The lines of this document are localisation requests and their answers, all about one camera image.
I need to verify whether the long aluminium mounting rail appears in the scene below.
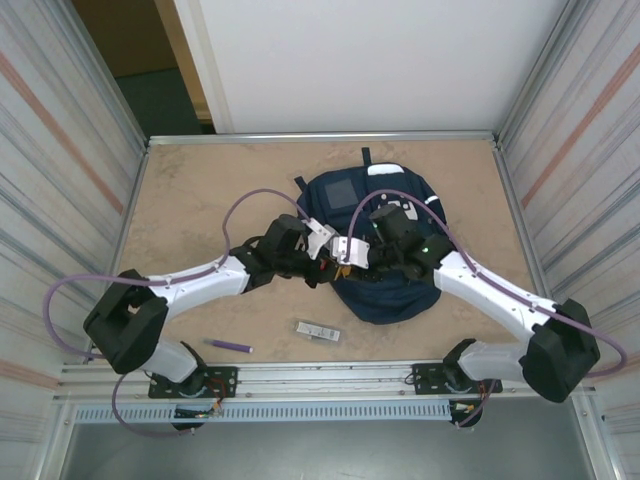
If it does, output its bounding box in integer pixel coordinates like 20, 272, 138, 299
53, 355, 600, 404

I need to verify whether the aluminium table edge rail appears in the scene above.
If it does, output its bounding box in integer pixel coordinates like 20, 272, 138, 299
146, 130, 500, 147

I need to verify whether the aluminium frame post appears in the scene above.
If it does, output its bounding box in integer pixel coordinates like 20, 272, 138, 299
494, 0, 601, 146

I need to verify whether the navy blue backpack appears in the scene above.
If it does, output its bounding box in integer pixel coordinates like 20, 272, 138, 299
293, 147, 444, 326

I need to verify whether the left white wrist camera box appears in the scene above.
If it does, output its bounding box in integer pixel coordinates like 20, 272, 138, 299
303, 218, 339, 261

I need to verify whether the small controller board with wires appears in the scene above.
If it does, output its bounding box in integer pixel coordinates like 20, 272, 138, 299
172, 403, 225, 432
448, 399, 487, 430

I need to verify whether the clear pen refill pack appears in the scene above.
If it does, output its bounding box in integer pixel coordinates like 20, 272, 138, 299
293, 321, 343, 344

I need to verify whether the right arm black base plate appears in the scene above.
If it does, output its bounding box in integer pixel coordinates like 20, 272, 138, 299
410, 360, 503, 396

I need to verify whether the aluminium table side rail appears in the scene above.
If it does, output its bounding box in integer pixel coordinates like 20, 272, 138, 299
492, 141, 569, 359
89, 141, 151, 364

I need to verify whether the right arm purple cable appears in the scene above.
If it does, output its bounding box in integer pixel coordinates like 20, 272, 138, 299
347, 188, 628, 429

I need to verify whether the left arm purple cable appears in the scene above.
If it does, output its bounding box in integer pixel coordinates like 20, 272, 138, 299
44, 187, 321, 438

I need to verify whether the grey metal sheet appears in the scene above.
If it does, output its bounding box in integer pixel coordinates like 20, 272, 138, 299
59, 422, 599, 480

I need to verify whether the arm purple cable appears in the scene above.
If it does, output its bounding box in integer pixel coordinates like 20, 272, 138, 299
347, 188, 628, 429
44, 187, 321, 438

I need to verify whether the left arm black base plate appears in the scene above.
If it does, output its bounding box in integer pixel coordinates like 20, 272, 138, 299
148, 366, 239, 400

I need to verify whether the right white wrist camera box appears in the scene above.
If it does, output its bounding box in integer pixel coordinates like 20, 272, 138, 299
331, 237, 372, 269

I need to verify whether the grey slotted cable duct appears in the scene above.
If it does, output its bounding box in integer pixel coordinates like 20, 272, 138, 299
73, 399, 454, 424

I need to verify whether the purple pen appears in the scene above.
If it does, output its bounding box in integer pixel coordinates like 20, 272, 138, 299
202, 337, 254, 354

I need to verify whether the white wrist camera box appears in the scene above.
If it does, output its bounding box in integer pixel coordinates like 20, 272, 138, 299
303, 218, 339, 261
331, 237, 372, 269

